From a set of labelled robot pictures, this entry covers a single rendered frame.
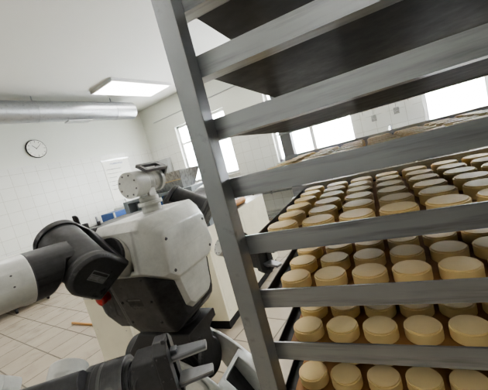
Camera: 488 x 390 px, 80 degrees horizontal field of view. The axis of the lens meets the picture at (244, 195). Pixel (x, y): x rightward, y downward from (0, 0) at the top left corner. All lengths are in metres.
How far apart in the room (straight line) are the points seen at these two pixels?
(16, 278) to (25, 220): 5.46
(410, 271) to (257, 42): 0.37
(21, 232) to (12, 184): 0.80
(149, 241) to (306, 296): 0.38
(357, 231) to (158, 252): 0.45
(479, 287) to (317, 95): 0.30
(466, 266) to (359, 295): 0.14
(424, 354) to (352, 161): 0.27
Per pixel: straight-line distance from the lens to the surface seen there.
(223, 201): 0.41
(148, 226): 0.70
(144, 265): 0.70
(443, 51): 0.40
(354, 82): 0.39
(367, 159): 0.39
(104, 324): 2.13
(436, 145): 0.39
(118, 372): 0.60
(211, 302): 2.48
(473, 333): 0.52
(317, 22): 0.41
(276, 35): 0.42
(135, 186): 0.75
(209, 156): 0.41
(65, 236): 0.68
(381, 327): 0.53
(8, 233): 5.98
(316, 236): 0.42
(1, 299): 0.61
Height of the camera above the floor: 1.27
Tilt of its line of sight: 7 degrees down
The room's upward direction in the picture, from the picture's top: 15 degrees counter-clockwise
